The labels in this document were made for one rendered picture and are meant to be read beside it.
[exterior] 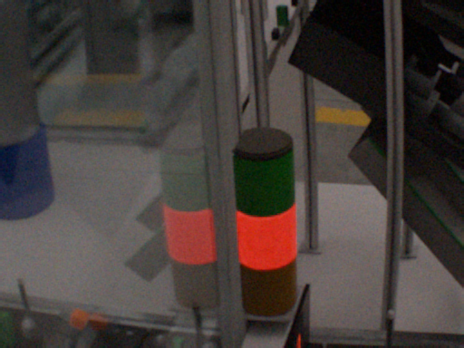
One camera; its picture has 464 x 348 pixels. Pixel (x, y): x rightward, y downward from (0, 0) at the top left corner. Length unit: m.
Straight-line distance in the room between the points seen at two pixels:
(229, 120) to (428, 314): 0.81
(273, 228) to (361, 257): 0.86
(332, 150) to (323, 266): 2.28
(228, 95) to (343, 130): 3.30
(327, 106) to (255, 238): 3.47
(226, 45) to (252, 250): 0.17
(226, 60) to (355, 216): 1.05
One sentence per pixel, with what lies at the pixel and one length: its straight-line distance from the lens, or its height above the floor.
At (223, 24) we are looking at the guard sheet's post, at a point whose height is 1.52.
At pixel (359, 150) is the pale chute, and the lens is 1.27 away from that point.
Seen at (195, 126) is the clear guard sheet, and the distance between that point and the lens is 0.73.
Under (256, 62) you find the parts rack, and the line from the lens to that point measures 1.21.
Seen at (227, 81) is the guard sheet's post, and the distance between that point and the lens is 0.77.
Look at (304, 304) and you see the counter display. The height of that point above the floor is 1.23.
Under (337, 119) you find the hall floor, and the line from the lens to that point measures 4.17.
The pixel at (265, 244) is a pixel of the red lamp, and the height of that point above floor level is 1.34.
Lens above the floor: 1.77
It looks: 28 degrees down
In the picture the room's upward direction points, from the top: 4 degrees counter-clockwise
